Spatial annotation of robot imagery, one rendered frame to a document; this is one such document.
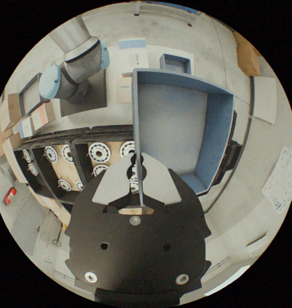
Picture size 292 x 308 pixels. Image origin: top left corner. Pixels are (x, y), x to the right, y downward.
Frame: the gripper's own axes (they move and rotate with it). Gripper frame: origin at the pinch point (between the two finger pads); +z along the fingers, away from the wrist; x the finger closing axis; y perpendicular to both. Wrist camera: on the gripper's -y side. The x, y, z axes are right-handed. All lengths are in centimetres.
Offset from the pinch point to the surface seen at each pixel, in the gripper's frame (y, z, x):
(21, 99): -30, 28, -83
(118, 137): 4.0, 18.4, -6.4
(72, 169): 23, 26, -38
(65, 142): 3.6, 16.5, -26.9
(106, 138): 3.9, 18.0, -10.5
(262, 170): 72, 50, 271
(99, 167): 20.1, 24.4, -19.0
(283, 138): -16, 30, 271
